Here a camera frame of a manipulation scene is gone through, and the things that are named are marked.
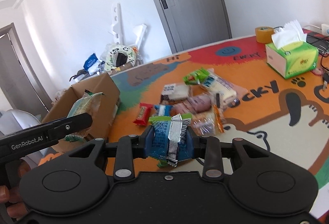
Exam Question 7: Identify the orange-edged bread packet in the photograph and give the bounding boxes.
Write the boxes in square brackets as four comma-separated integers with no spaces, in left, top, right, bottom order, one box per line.
[191,106,226,136]

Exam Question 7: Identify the blue silver snack packet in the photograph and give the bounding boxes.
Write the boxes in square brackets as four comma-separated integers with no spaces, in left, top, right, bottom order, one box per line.
[148,113,192,167]

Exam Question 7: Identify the black white cake packet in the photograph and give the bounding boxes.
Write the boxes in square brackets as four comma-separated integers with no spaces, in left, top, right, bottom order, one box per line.
[160,83,192,105]

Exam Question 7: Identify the white Runfu cake packet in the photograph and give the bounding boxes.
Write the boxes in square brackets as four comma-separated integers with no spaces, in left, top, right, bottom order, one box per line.
[201,68,237,106]

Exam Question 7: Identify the person's left hand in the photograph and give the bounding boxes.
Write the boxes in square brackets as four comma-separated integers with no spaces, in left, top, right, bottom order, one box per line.
[0,159,31,220]

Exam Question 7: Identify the grey sofa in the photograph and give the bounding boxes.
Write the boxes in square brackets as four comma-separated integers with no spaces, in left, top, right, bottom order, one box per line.
[0,109,40,137]

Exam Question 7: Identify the red snack packet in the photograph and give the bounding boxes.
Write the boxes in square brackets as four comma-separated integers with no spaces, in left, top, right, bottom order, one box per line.
[133,103,153,126]

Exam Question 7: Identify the pink bread packet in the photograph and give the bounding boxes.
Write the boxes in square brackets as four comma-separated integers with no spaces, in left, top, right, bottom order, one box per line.
[171,93,212,115]

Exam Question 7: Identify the small blue snack packet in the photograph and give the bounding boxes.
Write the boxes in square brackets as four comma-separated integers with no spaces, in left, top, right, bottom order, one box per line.
[154,105,172,116]

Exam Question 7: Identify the brown cardboard box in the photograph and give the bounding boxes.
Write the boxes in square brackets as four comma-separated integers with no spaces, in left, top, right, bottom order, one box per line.
[42,73,120,154]

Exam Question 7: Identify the green snack packet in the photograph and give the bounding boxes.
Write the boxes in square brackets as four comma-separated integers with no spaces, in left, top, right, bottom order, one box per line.
[183,68,210,85]

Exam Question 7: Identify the grey side door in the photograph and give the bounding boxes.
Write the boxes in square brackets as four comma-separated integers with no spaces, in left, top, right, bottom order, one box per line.
[1,23,52,120]

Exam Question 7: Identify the green bread packet in box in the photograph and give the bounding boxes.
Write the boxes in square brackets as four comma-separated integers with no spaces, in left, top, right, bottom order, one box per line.
[64,90,104,143]

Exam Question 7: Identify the blue plastic bag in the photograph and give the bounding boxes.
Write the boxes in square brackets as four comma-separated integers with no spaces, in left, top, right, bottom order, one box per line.
[83,53,100,73]

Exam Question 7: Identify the colourful cartoon table mat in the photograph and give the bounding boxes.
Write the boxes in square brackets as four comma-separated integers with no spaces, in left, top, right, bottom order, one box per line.
[38,30,329,222]

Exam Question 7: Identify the yellow tape roll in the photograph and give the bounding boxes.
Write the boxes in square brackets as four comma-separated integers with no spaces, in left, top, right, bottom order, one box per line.
[255,27,274,44]

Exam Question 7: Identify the green tissue box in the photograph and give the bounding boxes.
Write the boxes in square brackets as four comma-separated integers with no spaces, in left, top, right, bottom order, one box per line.
[265,20,319,79]

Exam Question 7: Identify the white power strip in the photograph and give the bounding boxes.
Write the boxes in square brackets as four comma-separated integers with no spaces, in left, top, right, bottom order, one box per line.
[303,24,329,36]

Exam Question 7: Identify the panda print seat ring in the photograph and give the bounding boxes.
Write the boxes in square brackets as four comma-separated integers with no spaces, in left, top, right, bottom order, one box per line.
[104,44,137,72]

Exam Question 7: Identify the white shelf bracket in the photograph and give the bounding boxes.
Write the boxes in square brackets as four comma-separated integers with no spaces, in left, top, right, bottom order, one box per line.
[109,2,148,52]

